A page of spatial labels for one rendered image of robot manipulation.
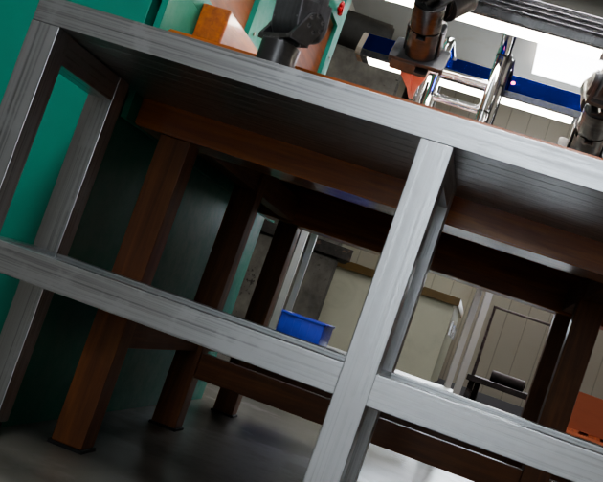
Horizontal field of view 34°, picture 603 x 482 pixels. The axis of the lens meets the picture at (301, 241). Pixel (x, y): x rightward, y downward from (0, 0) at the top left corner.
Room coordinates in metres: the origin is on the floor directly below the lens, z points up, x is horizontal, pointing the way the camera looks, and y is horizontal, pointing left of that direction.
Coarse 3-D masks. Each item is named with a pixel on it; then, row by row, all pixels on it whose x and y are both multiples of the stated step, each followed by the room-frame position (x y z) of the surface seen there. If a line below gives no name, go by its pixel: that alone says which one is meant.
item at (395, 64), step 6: (396, 60) 1.77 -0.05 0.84; (390, 66) 1.79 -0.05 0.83; (396, 66) 1.78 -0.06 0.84; (402, 66) 1.78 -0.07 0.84; (408, 66) 1.77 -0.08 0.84; (414, 66) 1.77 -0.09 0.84; (408, 72) 1.78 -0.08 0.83; (414, 72) 1.78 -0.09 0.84; (420, 72) 1.78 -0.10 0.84; (426, 72) 1.78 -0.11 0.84; (414, 78) 1.79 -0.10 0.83; (420, 78) 1.78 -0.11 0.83; (414, 84) 1.80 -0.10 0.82; (414, 90) 1.82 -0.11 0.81
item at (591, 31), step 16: (480, 0) 1.98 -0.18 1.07; (496, 0) 1.98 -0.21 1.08; (512, 0) 1.98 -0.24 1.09; (528, 0) 1.98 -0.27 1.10; (496, 16) 1.96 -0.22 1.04; (512, 16) 1.96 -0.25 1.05; (528, 16) 1.95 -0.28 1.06; (544, 16) 1.95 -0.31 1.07; (560, 16) 1.96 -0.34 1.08; (576, 16) 1.95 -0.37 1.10; (592, 16) 1.96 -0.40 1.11; (544, 32) 1.95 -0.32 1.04; (560, 32) 1.94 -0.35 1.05; (576, 32) 1.93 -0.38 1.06; (592, 32) 1.93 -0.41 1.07
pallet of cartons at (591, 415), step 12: (588, 396) 7.88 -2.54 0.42; (576, 408) 7.91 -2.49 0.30; (588, 408) 7.87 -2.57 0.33; (600, 408) 7.83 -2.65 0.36; (576, 420) 7.90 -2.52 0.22; (588, 420) 7.86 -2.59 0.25; (600, 420) 7.82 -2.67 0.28; (576, 432) 7.86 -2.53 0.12; (588, 432) 7.85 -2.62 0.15; (600, 432) 7.81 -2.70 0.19; (600, 444) 7.78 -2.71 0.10
